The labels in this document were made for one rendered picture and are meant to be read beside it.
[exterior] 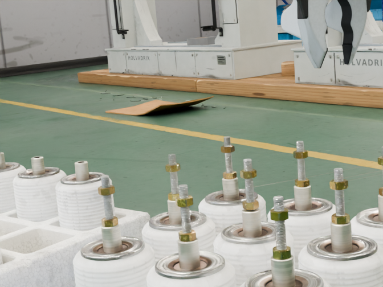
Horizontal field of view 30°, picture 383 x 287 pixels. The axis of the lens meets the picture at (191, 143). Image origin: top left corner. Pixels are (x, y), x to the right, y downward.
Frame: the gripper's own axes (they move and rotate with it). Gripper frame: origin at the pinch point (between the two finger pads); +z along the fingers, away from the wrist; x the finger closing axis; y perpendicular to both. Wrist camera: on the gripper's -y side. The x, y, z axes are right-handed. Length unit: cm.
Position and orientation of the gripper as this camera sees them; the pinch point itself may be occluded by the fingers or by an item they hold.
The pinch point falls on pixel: (337, 53)
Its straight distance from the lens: 75.6
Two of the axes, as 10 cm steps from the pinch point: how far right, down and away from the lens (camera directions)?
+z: 0.8, 9.8, 1.9
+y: -4.7, -1.3, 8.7
